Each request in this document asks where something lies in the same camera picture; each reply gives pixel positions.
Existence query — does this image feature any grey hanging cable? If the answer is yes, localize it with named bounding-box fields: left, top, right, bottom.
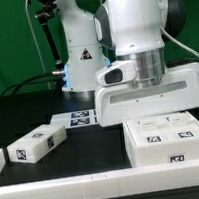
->
left=24, top=0, right=53, bottom=93

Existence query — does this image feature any white cabinet body box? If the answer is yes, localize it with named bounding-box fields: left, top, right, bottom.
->
left=123, top=114, right=199, bottom=168

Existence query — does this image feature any white cabinet top block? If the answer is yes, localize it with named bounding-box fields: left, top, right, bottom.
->
left=7, top=124, right=67, bottom=164

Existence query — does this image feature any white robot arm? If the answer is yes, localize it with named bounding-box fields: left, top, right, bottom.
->
left=56, top=0, right=199, bottom=126

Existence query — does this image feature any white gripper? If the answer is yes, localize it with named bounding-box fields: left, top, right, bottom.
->
left=94, top=60, right=199, bottom=127

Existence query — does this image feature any white cabinet door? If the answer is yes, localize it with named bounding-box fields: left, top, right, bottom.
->
left=164, top=112, right=199, bottom=139
left=127, top=117, right=167, bottom=146

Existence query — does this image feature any white marker base plate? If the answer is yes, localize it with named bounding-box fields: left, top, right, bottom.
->
left=50, top=109, right=97, bottom=129

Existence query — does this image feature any black cable bundle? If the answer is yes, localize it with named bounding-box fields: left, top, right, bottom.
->
left=0, top=70, right=69, bottom=98

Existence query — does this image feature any white front fence rail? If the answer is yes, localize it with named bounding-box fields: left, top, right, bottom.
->
left=0, top=160, right=199, bottom=199

